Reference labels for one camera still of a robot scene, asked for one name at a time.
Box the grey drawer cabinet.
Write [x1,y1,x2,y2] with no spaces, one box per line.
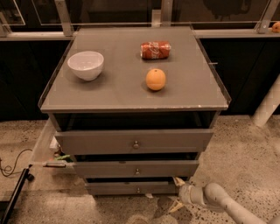
[39,27,230,184]

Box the clear plastic storage bin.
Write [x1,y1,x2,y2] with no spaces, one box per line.
[29,120,75,175]

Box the black stand leg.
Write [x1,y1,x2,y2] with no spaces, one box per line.
[0,166,34,224]

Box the grey bottom drawer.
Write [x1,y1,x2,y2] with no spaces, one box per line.
[85,181,179,195]

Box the red soda can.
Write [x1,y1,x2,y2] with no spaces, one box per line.
[140,41,172,60]

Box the white ceramic bowl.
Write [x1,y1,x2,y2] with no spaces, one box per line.
[67,51,104,81]

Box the grey drawer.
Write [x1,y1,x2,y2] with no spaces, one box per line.
[73,160,199,179]
[55,129,213,155]
[85,181,179,195]

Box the metal railing frame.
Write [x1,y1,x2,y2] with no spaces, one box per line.
[0,0,280,41]

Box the orange fruit on ledge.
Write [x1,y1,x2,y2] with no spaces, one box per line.
[272,22,280,33]

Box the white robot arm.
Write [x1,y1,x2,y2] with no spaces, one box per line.
[169,75,280,224]

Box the grey middle drawer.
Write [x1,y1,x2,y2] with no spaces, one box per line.
[73,160,199,179]

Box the grey top drawer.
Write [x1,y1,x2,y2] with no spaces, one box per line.
[55,129,213,155]

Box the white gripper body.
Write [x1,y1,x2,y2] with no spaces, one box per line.
[178,184,206,207]

